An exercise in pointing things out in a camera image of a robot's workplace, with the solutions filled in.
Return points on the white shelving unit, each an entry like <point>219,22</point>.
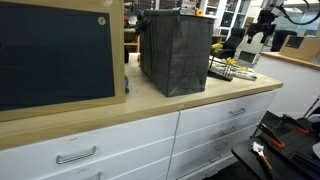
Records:
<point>217,20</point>

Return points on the black cart platform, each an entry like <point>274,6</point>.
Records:
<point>243,155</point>

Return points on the white drawer cabinet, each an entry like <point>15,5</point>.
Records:
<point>140,146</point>

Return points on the gray fabric storage bag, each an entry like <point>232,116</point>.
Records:
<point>176,53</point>

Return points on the white counter with wooden top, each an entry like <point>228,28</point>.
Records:
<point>293,86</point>

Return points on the wood framed chalkboard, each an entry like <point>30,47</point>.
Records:
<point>56,53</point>

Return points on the small black office chair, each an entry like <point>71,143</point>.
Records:
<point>235,38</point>

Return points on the yellow tape roll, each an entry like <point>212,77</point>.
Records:
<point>196,12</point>

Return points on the cardboard box with black label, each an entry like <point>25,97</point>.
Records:
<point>310,50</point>

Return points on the dark tool pegboard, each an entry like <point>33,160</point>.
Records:
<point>143,5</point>

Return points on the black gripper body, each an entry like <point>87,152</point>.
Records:
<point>266,20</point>

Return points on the black chair backrest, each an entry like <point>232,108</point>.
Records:
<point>283,40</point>

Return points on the black clamp with orange tip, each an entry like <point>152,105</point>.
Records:
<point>270,135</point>
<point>295,122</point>

